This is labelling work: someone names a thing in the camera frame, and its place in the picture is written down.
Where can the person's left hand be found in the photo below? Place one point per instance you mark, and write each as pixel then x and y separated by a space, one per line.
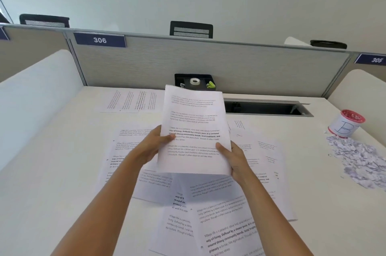
pixel 148 147

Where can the black desk organiser tray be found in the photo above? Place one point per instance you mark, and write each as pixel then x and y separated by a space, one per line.
pixel 181 78

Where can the white side divider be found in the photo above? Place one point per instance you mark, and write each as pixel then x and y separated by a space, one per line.
pixel 362 90
pixel 36 99

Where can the grey partition panel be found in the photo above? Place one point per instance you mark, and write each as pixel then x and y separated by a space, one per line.
pixel 241 66

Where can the person's right forearm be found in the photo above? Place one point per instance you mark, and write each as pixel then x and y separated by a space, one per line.
pixel 271 216

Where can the person's right hand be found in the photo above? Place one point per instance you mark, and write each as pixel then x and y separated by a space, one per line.
pixel 238 162

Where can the blue number label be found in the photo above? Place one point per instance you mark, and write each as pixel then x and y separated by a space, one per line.
pixel 3 33
pixel 99 40
pixel 372 59

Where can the pile of shredded paper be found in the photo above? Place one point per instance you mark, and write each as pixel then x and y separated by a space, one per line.
pixel 357 159

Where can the printed paper sheet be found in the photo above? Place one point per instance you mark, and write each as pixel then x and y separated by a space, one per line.
pixel 194 126

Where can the white rounded object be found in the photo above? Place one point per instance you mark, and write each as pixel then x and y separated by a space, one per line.
pixel 296 41

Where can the person's left forearm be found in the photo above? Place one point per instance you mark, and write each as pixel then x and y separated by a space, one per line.
pixel 99 207

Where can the red white lettered cup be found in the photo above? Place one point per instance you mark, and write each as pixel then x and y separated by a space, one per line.
pixel 345 124

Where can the clear tape roll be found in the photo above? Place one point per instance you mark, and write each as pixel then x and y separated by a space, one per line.
pixel 195 81

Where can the person's left thumb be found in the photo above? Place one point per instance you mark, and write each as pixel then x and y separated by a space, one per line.
pixel 167 140

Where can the green stapler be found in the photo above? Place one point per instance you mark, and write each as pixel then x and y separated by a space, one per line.
pixel 210 85

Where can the black mesh chair back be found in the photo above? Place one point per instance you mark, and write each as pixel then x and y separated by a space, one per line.
pixel 191 29
pixel 43 20

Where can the person's right thumb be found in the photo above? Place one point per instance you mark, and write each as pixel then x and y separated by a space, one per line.
pixel 222 148

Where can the spread of printed papers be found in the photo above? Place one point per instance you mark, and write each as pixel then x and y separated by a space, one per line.
pixel 217 216

